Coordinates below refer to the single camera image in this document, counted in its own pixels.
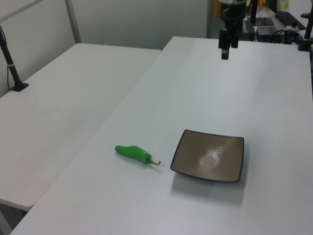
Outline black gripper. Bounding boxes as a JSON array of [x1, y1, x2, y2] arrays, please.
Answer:
[[219, 3, 246, 61]]

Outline green toy cucumber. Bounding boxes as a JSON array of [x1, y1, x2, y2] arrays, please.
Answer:
[[114, 144, 162, 166]]

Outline square brown ceramic plate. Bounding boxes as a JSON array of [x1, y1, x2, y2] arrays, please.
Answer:
[[170, 129, 245, 183]]

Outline black upright pole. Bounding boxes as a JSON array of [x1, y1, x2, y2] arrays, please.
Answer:
[[249, 0, 258, 28]]

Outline black box with green lights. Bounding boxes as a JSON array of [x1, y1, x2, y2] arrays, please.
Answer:
[[256, 25, 286, 43]]

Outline dark flat tablet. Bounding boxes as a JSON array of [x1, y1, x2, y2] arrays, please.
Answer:
[[255, 17, 275, 26]]

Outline black keyboard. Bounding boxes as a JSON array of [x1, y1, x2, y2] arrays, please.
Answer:
[[275, 11, 307, 28]]

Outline white power strip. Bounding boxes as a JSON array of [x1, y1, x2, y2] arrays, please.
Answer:
[[285, 21, 302, 31]]

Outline white side table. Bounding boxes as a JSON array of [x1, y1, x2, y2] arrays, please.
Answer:
[[0, 43, 162, 212]]

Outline grey metal partition post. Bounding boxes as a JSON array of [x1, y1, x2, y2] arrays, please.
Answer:
[[64, 0, 83, 45], [206, 0, 212, 39]]

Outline black cable bundle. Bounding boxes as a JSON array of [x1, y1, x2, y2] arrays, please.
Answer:
[[283, 29, 303, 45]]

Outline black clamped camera stand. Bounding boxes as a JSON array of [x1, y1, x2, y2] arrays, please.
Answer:
[[297, 0, 313, 52]]

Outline black camera stand with cable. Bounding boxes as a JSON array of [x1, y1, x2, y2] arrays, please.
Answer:
[[0, 24, 30, 93]]

